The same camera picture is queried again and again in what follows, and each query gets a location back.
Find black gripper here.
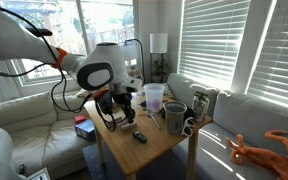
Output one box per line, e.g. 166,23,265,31
112,91,137,125

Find translucent plastic cup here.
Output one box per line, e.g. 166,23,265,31
143,83,166,114

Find wooden table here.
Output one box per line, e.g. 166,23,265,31
82,94,214,180

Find steel tumbler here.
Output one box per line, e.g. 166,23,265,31
162,101,188,136

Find blue box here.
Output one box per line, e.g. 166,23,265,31
74,118,97,142

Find red box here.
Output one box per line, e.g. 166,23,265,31
73,114,88,126

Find floral pillow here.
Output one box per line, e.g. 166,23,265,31
75,87,92,100

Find dark house plant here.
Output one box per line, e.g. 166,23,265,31
150,53,171,84

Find black round object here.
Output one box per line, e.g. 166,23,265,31
183,105,196,122

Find white sunglasses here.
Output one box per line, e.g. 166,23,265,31
181,116,197,138

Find dark rug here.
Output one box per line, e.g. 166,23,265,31
82,141,198,180

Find clear pouch with green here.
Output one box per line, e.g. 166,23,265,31
191,91,210,123

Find white floor lamp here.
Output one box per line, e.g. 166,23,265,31
149,32,169,84

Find large glass window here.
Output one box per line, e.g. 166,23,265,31
0,0,136,85

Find white leather sofa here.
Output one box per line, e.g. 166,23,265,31
0,91,100,180

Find white window blind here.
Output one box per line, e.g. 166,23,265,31
246,0,288,112
178,0,252,91

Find grey fabric sofa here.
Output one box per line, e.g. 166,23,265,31
166,72,288,180

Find orange octopus plush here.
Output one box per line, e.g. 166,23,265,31
225,129,288,180

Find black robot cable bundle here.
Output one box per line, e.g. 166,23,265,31
0,1,120,133

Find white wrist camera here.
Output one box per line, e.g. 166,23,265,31
123,77,144,94

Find orange wrist strap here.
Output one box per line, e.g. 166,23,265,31
93,88,110,100

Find orange forearm strap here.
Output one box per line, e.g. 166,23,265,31
53,47,69,70

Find aluminium frame board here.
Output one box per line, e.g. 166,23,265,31
26,167,52,180

